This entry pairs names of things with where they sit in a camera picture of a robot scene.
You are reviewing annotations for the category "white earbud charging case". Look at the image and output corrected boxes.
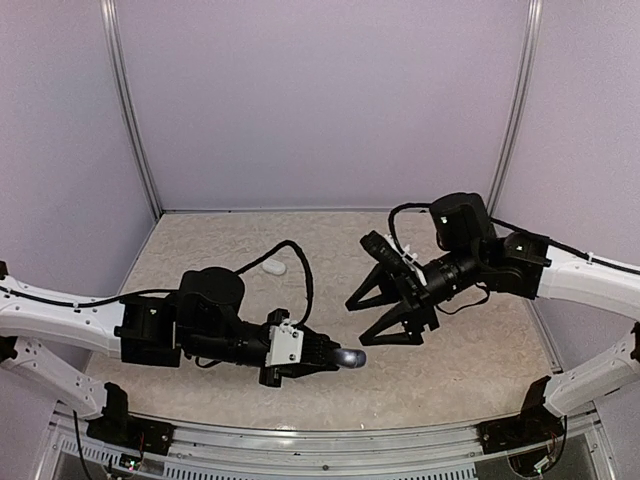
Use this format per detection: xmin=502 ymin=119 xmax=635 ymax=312
xmin=261 ymin=258 xmax=287 ymax=276

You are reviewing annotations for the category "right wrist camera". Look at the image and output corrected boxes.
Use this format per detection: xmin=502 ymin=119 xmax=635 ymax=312
xmin=384 ymin=234 xmax=427 ymax=286

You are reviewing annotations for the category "right aluminium frame post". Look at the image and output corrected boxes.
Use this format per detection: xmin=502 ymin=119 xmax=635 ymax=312
xmin=487 ymin=0 xmax=544 ymax=214

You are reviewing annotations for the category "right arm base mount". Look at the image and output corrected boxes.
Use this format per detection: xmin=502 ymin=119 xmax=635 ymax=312
xmin=476 ymin=375 xmax=566 ymax=454

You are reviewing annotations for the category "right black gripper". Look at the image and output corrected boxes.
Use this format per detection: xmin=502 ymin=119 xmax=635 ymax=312
xmin=345 ymin=244 xmax=484 ymax=347

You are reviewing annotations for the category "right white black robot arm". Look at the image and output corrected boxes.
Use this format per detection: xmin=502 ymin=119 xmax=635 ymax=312
xmin=345 ymin=192 xmax=639 ymax=346

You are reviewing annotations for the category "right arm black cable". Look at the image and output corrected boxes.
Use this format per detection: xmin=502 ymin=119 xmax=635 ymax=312
xmin=387 ymin=202 xmax=640 ymax=276

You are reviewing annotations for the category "aluminium frame post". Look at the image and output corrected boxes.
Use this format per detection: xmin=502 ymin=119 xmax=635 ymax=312
xmin=99 ymin=0 xmax=164 ymax=222
xmin=487 ymin=0 xmax=544 ymax=214

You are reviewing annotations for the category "left aluminium frame post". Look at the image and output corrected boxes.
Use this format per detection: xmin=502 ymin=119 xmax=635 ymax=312
xmin=99 ymin=0 xmax=164 ymax=222

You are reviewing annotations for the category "blue-grey earbud charging case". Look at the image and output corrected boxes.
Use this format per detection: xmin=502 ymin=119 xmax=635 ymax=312
xmin=332 ymin=348 xmax=367 ymax=369

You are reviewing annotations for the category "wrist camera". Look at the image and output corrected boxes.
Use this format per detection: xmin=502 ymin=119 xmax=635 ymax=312
xmin=384 ymin=234 xmax=427 ymax=286
xmin=265 ymin=321 xmax=304 ymax=367

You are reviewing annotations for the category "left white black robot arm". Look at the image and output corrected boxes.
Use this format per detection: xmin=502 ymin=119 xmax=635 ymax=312
xmin=1 ymin=267 xmax=340 ymax=445

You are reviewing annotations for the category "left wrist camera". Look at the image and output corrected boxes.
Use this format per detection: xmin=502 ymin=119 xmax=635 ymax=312
xmin=265 ymin=321 xmax=304 ymax=367

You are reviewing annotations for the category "front aluminium rail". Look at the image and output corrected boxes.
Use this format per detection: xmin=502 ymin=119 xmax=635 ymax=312
xmin=34 ymin=405 xmax=617 ymax=479

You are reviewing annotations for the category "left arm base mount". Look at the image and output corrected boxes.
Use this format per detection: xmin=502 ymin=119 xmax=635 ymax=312
xmin=87 ymin=382 xmax=176 ymax=456

